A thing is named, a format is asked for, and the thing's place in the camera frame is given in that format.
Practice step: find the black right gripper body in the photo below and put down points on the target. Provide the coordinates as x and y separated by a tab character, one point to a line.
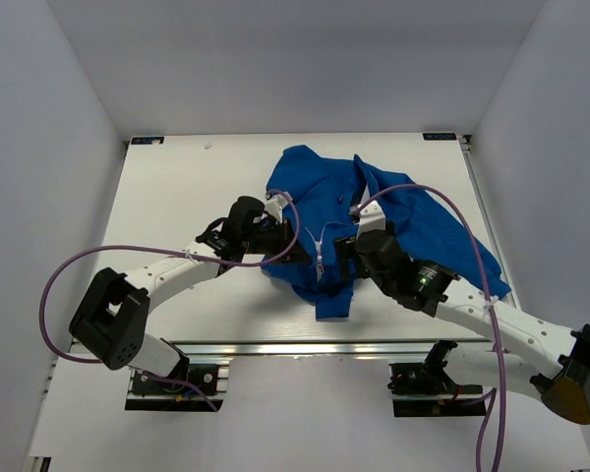
345	251

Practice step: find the blue right corner label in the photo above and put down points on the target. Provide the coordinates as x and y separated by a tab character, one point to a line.
439	136

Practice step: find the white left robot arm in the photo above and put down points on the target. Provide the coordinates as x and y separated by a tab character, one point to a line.
111	321

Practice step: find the blue zip-up jacket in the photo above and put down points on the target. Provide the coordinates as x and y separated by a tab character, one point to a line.
341	198

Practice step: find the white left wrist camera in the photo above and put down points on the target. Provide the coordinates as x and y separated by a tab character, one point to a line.
275	206

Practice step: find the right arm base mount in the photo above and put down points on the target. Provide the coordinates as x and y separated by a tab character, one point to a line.
423	390

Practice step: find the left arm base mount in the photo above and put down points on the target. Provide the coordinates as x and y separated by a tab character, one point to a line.
202	389

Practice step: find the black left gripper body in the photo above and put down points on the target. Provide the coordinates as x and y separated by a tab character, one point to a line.
270	241

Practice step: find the aluminium table front rail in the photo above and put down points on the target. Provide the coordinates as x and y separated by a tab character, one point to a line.
288	348

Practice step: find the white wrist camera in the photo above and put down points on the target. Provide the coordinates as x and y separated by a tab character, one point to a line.
275	206
370	218

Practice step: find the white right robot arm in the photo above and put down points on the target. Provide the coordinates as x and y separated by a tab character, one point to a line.
544	361

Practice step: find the blue left corner label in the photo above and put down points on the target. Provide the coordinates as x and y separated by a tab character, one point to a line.
147	141

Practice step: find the blue corner label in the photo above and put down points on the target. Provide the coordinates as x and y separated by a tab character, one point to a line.
439	136
147	141

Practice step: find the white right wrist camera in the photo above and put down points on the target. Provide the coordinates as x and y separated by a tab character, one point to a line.
370	218

